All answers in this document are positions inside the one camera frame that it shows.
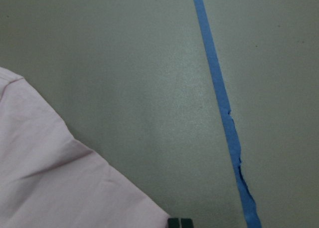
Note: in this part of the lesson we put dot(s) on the pink Snoopy t-shirt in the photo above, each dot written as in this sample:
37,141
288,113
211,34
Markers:
48,179

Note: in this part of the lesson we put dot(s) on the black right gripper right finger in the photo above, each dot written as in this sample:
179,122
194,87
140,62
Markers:
186,223

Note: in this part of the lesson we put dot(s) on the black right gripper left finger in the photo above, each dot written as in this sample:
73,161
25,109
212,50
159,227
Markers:
173,223

